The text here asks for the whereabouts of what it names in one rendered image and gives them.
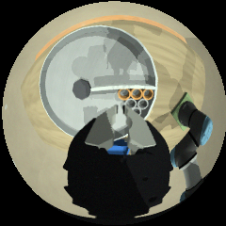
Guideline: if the bronze bushing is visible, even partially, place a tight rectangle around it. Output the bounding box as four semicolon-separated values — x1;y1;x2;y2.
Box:
141;89;153;100
118;89;131;100
130;89;142;100

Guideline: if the grey metal bushing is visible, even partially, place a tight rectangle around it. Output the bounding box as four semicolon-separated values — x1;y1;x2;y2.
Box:
133;106;141;116
124;96;137;109
136;97;148;109

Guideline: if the blue crate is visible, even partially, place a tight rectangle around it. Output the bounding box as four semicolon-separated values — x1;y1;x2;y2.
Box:
107;138;130;154

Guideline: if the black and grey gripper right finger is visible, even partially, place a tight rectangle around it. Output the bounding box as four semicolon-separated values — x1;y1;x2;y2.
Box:
122;105;173;171

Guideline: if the grey round turntable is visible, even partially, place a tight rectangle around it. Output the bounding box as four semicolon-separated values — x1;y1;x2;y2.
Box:
40;25;158;141

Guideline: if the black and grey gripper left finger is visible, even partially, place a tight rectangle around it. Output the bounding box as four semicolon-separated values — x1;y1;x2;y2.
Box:
63;105;118;170

